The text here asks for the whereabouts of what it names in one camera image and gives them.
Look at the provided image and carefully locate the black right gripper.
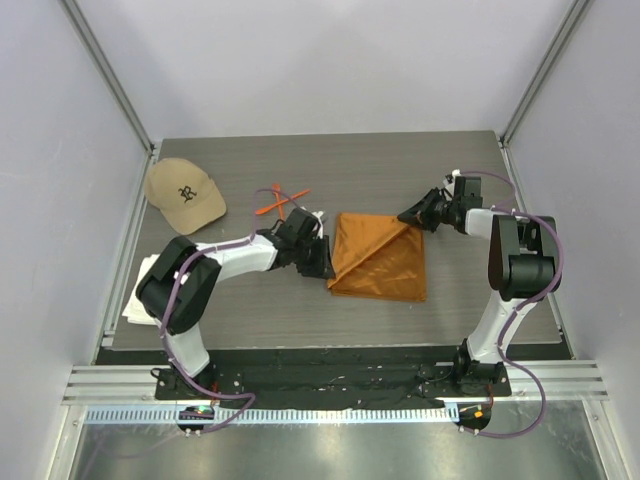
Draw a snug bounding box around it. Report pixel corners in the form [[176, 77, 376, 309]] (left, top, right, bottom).
[[397, 187, 459, 233]]

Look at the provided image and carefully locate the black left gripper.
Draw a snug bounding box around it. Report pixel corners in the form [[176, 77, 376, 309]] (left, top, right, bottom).
[[293, 233, 335, 279]]

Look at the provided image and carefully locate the orange cloth napkin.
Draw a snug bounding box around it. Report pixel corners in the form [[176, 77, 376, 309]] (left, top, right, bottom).
[[327, 212, 427, 302]]

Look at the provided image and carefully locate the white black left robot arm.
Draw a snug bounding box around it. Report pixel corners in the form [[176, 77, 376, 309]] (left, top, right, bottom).
[[135, 207, 335, 400]]

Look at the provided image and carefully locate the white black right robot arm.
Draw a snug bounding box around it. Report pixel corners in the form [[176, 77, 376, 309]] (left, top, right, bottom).
[[397, 170, 564, 396]]

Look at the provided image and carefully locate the orange plastic fork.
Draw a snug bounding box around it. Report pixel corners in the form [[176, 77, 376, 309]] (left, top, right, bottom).
[[271, 183, 285, 220]]

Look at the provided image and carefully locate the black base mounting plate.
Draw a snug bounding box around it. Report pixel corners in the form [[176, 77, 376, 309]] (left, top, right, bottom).
[[153, 346, 511, 410]]

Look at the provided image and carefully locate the beige baseball cap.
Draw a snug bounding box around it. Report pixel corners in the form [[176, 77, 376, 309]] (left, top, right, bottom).
[[143, 158, 227, 235]]

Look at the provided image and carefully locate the white folded towel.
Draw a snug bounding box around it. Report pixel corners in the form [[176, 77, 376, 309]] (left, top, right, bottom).
[[122, 254, 159, 326]]

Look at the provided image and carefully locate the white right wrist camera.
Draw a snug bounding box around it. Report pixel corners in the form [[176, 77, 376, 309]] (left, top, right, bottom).
[[443, 169, 461, 197]]

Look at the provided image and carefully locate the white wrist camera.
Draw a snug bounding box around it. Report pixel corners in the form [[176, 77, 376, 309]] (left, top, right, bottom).
[[311, 211, 325, 238], [443, 169, 461, 197]]

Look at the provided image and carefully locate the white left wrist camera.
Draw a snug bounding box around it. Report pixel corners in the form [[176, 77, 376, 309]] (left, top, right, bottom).
[[311, 211, 325, 238]]

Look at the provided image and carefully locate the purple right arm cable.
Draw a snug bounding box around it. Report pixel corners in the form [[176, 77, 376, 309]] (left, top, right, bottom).
[[462, 169, 566, 440]]

